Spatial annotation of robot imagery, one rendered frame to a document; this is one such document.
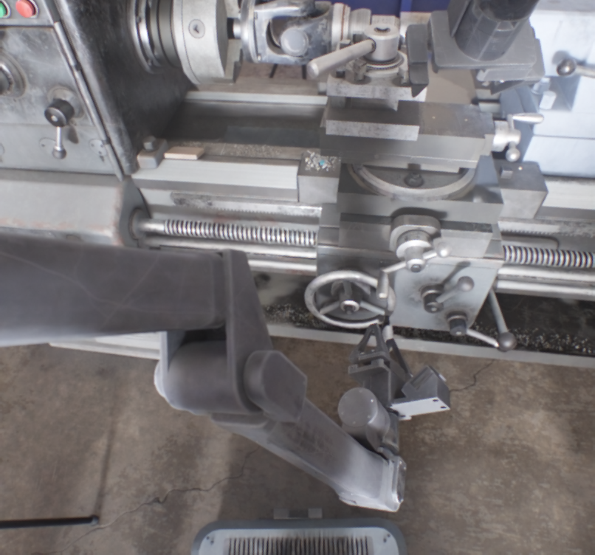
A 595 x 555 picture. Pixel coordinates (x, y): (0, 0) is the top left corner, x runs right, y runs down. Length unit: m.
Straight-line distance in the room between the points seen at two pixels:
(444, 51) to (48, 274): 0.41
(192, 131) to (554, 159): 1.04
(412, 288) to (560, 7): 0.65
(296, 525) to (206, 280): 1.01
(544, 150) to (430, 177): 0.33
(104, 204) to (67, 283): 0.90
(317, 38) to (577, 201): 0.68
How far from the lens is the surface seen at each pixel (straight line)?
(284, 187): 1.06
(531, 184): 1.08
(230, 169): 1.10
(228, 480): 1.57
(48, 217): 1.22
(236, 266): 0.34
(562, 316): 1.50
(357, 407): 0.64
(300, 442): 0.45
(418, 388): 0.69
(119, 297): 0.27
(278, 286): 1.38
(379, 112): 0.86
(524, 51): 0.54
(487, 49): 0.50
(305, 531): 1.25
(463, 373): 1.76
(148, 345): 1.77
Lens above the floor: 1.50
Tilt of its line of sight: 49 degrees down
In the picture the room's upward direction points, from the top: 3 degrees counter-clockwise
